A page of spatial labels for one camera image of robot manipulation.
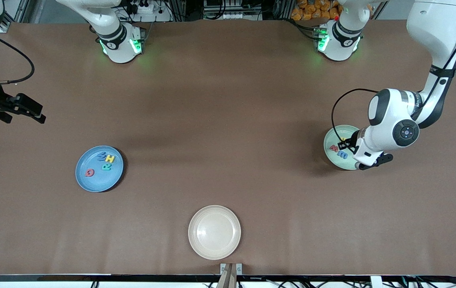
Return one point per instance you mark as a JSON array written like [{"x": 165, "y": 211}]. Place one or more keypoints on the white power strip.
[
  {"x": 143, "y": 7},
  {"x": 242, "y": 16}
]

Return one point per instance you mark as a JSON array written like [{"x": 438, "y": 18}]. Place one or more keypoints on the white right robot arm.
[{"x": 119, "y": 48}]

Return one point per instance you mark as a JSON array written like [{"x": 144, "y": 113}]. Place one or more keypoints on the yellow foam uppercase H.
[{"x": 110, "y": 158}]

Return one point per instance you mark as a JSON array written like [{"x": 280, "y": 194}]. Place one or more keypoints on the orange mesh bag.
[{"x": 316, "y": 10}]

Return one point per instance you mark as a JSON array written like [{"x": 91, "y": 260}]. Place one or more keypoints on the blue plate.
[{"x": 99, "y": 184}]

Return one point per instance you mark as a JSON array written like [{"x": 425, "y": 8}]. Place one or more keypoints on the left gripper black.
[{"x": 352, "y": 140}]

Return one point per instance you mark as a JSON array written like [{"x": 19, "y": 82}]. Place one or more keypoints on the blue foam lowercase m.
[{"x": 342, "y": 155}]

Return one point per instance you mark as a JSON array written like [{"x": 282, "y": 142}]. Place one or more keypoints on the pink foam lowercase w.
[{"x": 333, "y": 148}]

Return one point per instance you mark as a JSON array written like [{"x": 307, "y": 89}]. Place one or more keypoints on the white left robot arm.
[{"x": 392, "y": 116}]

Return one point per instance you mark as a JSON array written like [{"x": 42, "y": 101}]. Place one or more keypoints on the brown table mat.
[{"x": 171, "y": 100}]

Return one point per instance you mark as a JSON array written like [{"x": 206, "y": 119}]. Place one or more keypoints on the blue foam uppercase W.
[{"x": 100, "y": 156}]

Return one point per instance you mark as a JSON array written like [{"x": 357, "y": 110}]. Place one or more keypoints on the beige plate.
[{"x": 214, "y": 232}]

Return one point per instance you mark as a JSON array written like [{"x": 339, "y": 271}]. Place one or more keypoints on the green plate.
[{"x": 332, "y": 158}]

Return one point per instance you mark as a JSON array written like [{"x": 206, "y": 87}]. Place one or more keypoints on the small metal bracket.
[{"x": 239, "y": 268}]

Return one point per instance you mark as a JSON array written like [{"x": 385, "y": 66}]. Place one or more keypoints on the red foam letter Q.
[{"x": 87, "y": 173}]

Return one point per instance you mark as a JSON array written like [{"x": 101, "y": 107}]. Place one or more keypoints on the aluminium frame profile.
[{"x": 4, "y": 27}]

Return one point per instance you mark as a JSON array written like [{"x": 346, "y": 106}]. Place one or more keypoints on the green foam letter R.
[{"x": 105, "y": 167}]

